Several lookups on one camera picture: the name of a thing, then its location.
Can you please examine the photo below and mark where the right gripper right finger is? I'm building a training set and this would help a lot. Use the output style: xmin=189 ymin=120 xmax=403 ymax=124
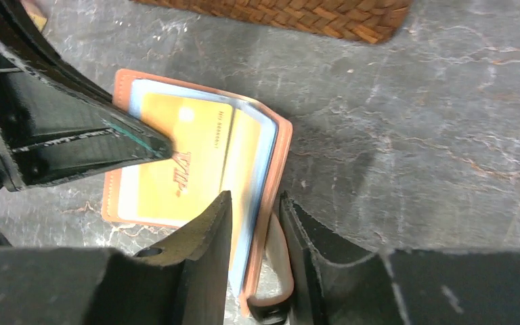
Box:
xmin=280 ymin=192 xmax=377 ymax=324

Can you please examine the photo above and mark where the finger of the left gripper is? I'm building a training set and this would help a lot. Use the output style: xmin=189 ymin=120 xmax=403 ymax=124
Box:
xmin=0 ymin=0 xmax=112 ymax=102
xmin=0 ymin=9 xmax=175 ymax=198

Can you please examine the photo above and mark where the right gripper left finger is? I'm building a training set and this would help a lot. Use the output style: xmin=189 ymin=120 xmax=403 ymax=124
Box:
xmin=134 ymin=191 xmax=232 ymax=324

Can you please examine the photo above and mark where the gold card in holder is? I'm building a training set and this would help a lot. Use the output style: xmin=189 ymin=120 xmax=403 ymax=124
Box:
xmin=136 ymin=93 xmax=261 ymax=226

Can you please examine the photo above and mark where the brown woven divided basket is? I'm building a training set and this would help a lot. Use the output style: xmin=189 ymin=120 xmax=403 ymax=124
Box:
xmin=142 ymin=0 xmax=412 ymax=44

